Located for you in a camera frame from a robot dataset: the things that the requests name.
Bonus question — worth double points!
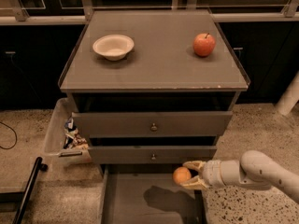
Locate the snack packets in bin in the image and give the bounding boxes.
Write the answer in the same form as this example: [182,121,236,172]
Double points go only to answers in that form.
[64,118,88,149]

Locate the white bowl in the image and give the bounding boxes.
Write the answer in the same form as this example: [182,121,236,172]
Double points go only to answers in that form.
[93,35,135,62]

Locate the grey drawer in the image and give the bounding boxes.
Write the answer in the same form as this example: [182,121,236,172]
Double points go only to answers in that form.
[72,111,232,138]
[99,164,207,224]
[89,146,217,164]

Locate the grey bottom drawer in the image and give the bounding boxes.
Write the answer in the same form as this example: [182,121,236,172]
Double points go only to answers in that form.
[99,164,207,224]

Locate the red apple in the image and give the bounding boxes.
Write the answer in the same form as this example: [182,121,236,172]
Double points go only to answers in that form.
[192,33,216,57]

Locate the white cylindrical post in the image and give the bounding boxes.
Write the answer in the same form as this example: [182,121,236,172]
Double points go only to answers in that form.
[276,72,299,116]

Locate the grey top drawer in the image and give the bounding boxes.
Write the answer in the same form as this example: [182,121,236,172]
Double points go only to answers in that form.
[72,111,232,138]

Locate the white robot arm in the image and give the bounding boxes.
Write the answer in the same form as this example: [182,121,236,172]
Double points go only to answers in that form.
[180,150,299,203]

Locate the grey middle drawer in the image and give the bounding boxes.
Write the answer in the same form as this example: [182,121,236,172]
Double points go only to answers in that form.
[89,146,217,164]

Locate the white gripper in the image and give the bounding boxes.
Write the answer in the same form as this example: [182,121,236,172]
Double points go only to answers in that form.
[180,160,222,190]

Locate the metal railing frame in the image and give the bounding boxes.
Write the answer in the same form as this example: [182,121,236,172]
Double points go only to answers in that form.
[0,0,299,25]

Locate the orange fruit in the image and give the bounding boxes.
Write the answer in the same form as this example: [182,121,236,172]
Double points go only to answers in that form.
[173,167,192,185]

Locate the grey drawer cabinet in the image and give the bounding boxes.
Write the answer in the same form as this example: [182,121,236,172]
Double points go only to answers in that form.
[57,9,251,224]

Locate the black cable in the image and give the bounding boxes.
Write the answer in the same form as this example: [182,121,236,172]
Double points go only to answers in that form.
[0,121,19,151]

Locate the black metal stand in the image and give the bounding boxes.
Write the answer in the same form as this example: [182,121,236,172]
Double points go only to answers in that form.
[0,157,48,224]

